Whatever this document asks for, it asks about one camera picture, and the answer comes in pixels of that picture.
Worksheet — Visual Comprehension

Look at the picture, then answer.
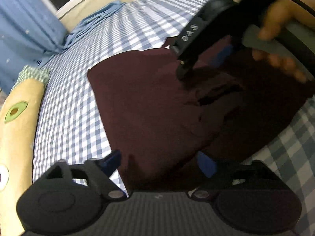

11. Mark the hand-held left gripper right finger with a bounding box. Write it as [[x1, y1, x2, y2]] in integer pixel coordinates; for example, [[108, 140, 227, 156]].
[[188, 151, 282, 200]]

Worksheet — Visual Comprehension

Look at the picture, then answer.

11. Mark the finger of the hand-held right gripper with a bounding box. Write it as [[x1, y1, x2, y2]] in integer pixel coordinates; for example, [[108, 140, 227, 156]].
[[216, 44, 234, 65], [175, 58, 198, 80]]

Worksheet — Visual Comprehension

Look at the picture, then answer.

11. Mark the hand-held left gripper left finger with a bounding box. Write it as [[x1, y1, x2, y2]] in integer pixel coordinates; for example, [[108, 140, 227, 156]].
[[33, 149, 128, 201]]

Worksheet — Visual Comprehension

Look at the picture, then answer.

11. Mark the maroon printed sweatshirt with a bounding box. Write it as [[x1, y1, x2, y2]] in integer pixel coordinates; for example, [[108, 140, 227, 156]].
[[87, 36, 315, 193]]

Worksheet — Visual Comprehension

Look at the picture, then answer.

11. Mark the person's right hand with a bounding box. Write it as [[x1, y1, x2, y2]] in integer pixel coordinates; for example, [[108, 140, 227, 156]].
[[252, 0, 315, 84]]

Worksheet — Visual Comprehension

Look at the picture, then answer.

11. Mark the blue checked bed sheet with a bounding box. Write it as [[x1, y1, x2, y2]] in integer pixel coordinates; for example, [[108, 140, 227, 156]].
[[32, 0, 315, 236]]

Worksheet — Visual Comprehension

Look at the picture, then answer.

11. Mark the yellow avocado print pillow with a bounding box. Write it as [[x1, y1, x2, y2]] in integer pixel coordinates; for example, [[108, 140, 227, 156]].
[[0, 65, 51, 236]]

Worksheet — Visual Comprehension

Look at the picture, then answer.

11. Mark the blue star-print curtain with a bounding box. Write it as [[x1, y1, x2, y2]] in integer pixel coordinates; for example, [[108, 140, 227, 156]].
[[0, 0, 123, 64]]

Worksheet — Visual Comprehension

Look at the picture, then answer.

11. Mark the black cable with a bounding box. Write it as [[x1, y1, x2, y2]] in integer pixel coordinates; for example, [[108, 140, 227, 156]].
[[278, 0, 315, 14]]

